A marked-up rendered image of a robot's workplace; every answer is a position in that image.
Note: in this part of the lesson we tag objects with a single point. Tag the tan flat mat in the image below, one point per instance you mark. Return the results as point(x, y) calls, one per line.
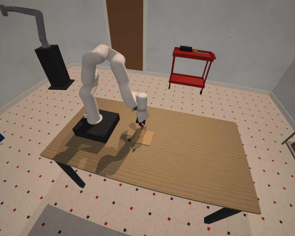
point(143, 137)

